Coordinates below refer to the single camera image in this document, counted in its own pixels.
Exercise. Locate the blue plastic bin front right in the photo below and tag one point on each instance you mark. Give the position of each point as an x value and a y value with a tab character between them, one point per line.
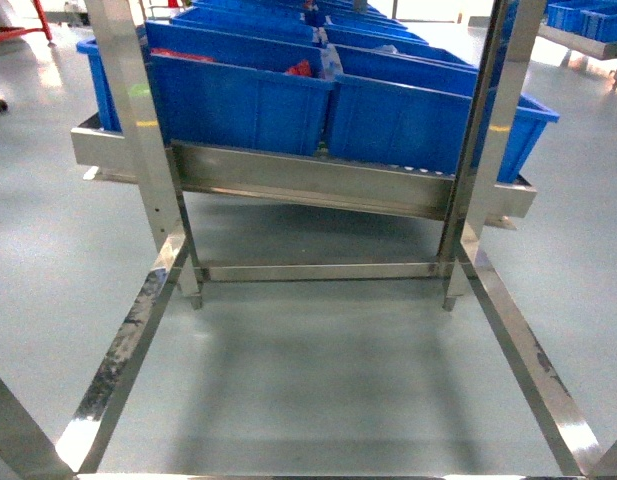
398	110

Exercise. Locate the blue plastic bin front left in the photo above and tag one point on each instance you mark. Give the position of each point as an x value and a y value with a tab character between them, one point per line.
238	91

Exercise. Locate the blue bin behind left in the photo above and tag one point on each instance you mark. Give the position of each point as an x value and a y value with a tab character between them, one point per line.
106	107

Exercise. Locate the stainless steel flow rack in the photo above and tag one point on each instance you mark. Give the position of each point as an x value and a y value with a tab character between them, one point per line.
192	311

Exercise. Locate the blue bin far right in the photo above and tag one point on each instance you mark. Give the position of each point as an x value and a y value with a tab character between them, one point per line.
596	20

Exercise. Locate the red metal table frame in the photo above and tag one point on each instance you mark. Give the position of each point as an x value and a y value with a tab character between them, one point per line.
10	32

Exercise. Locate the blue plastic bin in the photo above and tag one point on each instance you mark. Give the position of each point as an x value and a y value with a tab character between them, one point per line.
238	91
398	110

